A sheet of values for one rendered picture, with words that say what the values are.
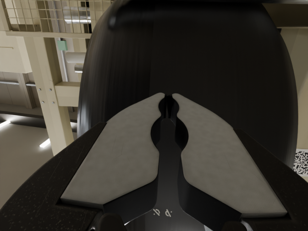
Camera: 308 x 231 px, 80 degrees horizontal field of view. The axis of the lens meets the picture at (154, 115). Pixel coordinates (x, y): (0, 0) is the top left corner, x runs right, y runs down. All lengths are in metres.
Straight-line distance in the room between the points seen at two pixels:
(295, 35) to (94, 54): 0.39
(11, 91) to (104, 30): 9.77
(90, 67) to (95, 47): 0.03
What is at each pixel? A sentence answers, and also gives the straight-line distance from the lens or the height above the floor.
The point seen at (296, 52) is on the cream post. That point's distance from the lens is 0.47.
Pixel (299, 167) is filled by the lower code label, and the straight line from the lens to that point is 0.55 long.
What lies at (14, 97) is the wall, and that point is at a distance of 10.02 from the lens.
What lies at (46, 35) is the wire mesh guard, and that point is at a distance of 0.87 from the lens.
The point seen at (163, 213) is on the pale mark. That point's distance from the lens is 0.25.
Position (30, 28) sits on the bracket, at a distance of 1.01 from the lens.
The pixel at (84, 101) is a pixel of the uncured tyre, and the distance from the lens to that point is 0.25.
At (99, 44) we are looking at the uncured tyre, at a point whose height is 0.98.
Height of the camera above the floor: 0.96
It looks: 25 degrees up
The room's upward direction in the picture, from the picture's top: 178 degrees counter-clockwise
